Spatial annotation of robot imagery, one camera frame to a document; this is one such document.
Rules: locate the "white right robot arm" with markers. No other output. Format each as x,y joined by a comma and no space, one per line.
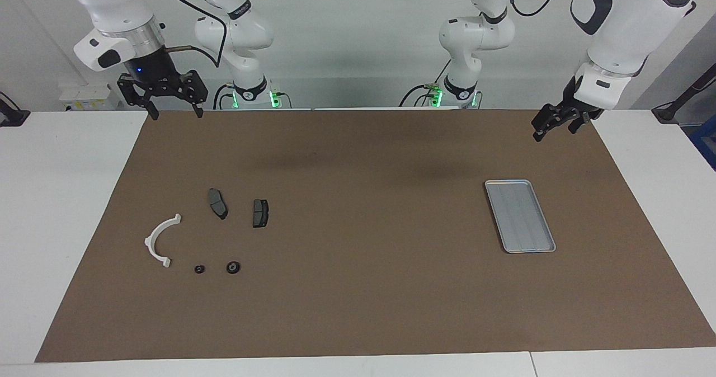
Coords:
112,2

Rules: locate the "blue crate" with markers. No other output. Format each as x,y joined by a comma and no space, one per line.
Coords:
706,142

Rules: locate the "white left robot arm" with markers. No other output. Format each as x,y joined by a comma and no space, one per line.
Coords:
632,19

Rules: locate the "white curved plastic bracket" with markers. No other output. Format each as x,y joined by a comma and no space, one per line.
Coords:
149,243

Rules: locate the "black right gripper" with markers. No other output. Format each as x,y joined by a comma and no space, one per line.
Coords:
151,72

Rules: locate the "rectangular dark grey brake pad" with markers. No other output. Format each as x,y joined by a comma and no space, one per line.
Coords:
260,213

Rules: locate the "brown table mat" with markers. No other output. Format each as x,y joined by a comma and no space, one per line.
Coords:
358,287

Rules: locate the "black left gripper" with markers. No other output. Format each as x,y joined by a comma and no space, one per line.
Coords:
568,111

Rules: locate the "large black bearing gear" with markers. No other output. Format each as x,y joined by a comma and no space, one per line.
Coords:
233,267

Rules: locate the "black clamp mount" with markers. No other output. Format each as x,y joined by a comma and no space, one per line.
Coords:
11,117

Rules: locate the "silver metal tray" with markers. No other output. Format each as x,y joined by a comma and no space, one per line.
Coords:
520,220

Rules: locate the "white box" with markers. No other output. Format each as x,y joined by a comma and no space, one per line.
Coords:
84,94

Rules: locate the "tapered dark grey brake pad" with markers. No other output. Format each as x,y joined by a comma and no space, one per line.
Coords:
217,202

